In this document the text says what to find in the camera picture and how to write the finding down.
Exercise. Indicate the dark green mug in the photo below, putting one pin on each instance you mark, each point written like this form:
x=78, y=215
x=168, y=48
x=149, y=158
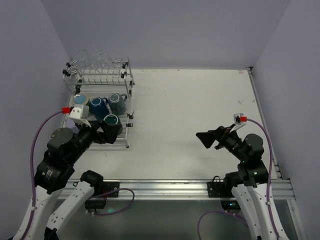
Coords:
x=114, y=122

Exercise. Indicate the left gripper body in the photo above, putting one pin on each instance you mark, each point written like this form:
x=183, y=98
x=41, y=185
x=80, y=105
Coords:
x=95, y=129

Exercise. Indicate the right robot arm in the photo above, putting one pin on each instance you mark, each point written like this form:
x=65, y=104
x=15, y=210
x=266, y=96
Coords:
x=250, y=184

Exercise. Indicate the metal dish rack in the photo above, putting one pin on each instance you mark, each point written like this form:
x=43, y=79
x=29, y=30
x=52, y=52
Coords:
x=101, y=80

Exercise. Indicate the grey-blue mug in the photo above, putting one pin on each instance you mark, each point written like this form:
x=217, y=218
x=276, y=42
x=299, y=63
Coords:
x=117, y=103

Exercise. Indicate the blue mug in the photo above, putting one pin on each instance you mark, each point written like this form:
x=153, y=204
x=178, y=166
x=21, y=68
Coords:
x=99, y=107

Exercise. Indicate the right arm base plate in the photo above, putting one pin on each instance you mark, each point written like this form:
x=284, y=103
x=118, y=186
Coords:
x=217, y=189

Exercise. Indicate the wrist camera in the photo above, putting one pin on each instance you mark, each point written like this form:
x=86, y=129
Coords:
x=79, y=114
x=237, y=121

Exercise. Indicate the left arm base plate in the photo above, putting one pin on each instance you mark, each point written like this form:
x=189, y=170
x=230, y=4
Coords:
x=106, y=187

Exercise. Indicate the light blue cup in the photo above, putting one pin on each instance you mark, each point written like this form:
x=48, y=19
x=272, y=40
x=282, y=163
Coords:
x=80, y=99

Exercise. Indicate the lavender plastic cup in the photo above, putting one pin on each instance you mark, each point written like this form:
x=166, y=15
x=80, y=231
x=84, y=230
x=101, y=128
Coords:
x=72, y=126

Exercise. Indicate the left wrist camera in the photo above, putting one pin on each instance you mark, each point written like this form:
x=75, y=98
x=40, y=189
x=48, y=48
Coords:
x=79, y=114

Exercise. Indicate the clear glass tumbler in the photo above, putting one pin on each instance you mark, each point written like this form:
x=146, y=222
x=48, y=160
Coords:
x=102, y=59
x=84, y=59

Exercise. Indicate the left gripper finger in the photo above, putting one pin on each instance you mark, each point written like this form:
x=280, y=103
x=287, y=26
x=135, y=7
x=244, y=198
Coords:
x=101, y=130
x=106, y=139

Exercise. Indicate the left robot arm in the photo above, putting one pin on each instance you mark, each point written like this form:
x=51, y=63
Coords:
x=41, y=221

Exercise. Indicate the aluminium mounting rail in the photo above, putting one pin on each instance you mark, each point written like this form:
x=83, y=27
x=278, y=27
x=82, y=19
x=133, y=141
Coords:
x=193, y=190

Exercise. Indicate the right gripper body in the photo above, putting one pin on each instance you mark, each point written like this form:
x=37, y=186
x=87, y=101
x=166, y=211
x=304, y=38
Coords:
x=221, y=136

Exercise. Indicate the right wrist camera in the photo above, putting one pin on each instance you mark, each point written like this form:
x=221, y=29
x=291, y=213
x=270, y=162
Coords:
x=237, y=121

